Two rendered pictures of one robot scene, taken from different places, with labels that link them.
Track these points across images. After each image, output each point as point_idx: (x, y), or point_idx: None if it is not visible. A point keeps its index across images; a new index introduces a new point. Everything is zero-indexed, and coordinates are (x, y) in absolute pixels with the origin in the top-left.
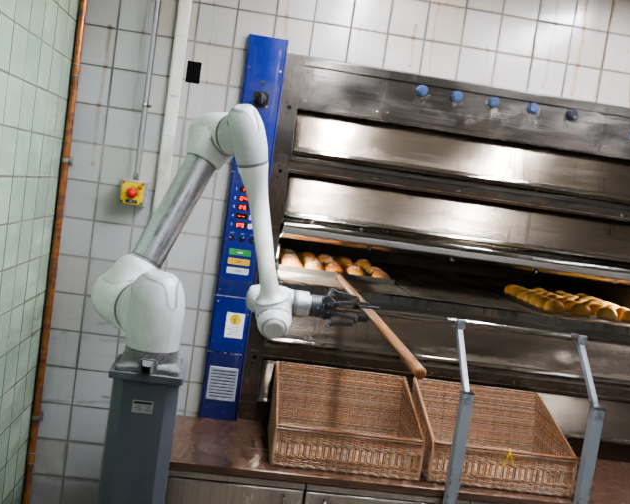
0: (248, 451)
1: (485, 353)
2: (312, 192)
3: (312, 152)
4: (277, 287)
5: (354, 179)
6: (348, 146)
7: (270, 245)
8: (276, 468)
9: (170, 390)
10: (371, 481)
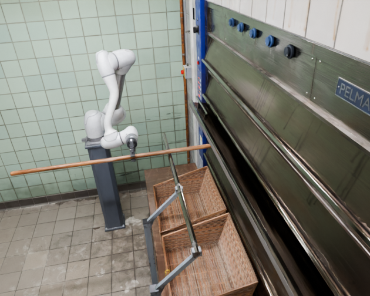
0: (167, 191)
1: (248, 228)
2: (213, 85)
3: (204, 63)
4: (106, 129)
5: (218, 82)
6: (215, 61)
7: (107, 111)
8: (152, 201)
9: (88, 149)
10: (153, 230)
